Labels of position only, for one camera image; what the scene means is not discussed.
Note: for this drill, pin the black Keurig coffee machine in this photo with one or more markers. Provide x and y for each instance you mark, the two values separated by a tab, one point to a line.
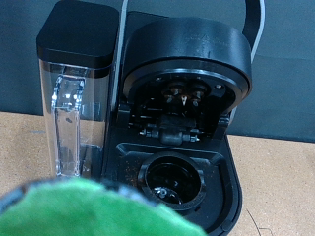
183	49

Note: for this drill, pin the green-lidded reusable coffee pod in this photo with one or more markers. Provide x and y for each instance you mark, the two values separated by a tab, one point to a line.
98	216

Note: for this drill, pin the water tank with black lid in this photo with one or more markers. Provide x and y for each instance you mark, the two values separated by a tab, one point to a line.
77	36

